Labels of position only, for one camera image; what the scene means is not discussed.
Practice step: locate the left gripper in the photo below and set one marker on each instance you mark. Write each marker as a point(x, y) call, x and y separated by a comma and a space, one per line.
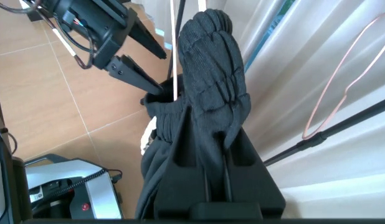
point(99, 28)

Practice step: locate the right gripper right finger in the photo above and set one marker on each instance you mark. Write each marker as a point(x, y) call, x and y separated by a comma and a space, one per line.
point(254, 186)

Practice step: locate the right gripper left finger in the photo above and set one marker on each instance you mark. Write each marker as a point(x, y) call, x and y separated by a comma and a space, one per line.
point(173, 186)

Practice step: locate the pink clothes hanger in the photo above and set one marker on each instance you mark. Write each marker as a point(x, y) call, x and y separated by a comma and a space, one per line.
point(173, 46)
point(335, 73)

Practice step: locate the black shorts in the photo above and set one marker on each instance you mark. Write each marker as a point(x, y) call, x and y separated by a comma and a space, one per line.
point(211, 62)

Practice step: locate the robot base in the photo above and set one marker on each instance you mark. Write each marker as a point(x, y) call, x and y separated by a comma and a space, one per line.
point(61, 174)

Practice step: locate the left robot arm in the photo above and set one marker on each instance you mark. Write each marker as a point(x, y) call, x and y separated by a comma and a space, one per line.
point(64, 41)

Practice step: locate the beige curtain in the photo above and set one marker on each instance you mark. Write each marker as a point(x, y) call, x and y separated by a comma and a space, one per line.
point(242, 18)
point(304, 77)

